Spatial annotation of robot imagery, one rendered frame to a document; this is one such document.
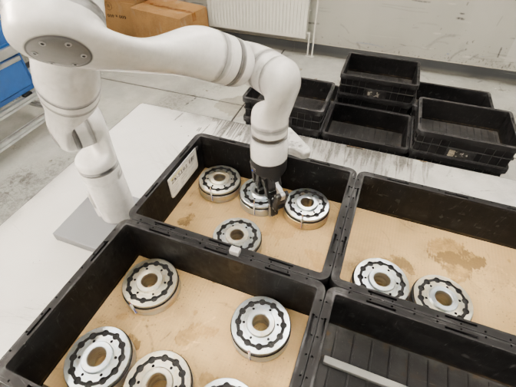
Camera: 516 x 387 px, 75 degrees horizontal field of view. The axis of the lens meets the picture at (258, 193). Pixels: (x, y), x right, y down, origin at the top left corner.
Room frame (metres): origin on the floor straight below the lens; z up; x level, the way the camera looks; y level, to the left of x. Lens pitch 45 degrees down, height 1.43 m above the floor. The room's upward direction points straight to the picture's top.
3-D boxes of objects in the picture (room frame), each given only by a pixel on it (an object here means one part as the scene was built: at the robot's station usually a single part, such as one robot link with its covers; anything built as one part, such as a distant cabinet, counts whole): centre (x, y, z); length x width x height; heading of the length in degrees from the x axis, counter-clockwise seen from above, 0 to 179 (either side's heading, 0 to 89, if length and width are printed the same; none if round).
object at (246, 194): (0.56, -0.01, 0.86); 0.10 x 0.10 x 0.01
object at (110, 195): (0.62, 0.38, 0.81); 0.09 x 0.09 x 0.17; 76
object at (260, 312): (0.25, 0.00, 0.86); 0.05 x 0.05 x 0.01
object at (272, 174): (0.53, -0.02, 0.95); 0.08 x 0.08 x 0.09
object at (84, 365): (0.19, 0.25, 0.86); 0.05 x 0.05 x 0.01
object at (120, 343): (0.19, 0.25, 0.86); 0.10 x 0.10 x 0.01
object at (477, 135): (1.27, -0.91, 0.37); 0.40 x 0.30 x 0.45; 70
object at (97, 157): (0.61, 0.38, 0.97); 0.09 x 0.09 x 0.17; 40
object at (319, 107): (1.54, -0.16, 0.37); 0.40 x 0.30 x 0.45; 70
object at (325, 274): (0.49, 0.02, 0.92); 0.40 x 0.30 x 0.02; 69
